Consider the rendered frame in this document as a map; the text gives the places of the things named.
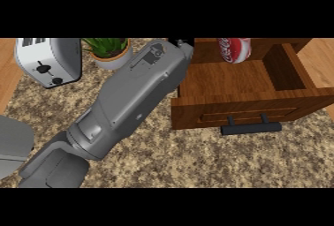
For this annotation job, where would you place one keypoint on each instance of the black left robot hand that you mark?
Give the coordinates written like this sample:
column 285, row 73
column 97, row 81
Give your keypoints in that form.
column 182, row 41

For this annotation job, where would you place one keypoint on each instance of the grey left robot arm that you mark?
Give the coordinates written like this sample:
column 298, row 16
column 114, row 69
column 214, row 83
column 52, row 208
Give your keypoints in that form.
column 130, row 94

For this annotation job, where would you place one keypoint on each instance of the brown wooden cabinet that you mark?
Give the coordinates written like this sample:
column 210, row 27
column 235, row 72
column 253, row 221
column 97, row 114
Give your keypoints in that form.
column 205, row 51

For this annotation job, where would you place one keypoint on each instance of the red soda can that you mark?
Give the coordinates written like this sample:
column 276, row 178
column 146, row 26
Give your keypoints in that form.
column 235, row 50

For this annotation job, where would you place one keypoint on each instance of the brown wooden drawer box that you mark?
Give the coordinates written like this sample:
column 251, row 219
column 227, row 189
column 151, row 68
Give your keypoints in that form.
column 226, row 78

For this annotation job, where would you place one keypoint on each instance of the green plant in pale pot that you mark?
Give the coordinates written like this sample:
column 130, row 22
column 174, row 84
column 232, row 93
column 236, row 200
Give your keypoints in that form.
column 112, row 57

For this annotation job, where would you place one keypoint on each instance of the brown wooden drawer front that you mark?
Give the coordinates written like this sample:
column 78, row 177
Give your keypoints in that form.
column 260, row 104

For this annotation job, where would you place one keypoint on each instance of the white and silver toaster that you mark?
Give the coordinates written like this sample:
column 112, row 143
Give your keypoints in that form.
column 43, row 61

